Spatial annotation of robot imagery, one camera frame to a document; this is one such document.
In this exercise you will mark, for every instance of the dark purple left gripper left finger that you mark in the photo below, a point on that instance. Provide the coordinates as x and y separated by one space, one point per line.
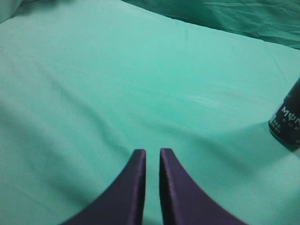
122 203

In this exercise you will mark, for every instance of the black Monster energy can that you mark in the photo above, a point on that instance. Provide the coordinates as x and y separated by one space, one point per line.
284 124

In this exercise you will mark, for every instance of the green cloth backdrop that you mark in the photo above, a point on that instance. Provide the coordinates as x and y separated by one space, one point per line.
83 83

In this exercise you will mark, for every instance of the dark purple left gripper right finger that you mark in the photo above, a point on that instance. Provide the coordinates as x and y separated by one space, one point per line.
182 201

